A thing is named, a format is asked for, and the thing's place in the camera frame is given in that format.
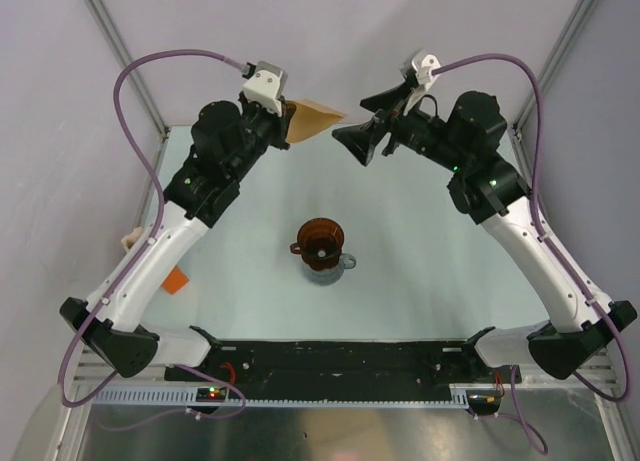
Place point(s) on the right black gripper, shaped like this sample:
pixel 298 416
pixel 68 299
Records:
pixel 363 138

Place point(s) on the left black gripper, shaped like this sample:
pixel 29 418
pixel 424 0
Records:
pixel 280 123

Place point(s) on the brown paper coffee filter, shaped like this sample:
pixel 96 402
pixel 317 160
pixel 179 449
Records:
pixel 312 118

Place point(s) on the amber glass coffee dripper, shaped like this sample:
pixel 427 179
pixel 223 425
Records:
pixel 319 243

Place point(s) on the clear glass pitcher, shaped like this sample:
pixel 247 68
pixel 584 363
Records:
pixel 329 276

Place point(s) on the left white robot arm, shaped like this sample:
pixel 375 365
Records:
pixel 226 141

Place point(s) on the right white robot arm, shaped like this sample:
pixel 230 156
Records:
pixel 581 318

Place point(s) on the orange coffee filter box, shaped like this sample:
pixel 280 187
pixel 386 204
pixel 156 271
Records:
pixel 174 281

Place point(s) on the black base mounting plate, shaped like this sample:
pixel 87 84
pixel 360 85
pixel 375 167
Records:
pixel 361 371

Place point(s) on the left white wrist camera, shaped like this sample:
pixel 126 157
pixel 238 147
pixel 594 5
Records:
pixel 265 87

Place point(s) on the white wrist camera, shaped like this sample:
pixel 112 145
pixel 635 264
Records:
pixel 265 87
pixel 417 72

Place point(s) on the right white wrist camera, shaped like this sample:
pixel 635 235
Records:
pixel 417 72

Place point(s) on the white slotted cable duct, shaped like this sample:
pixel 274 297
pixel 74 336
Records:
pixel 454 398

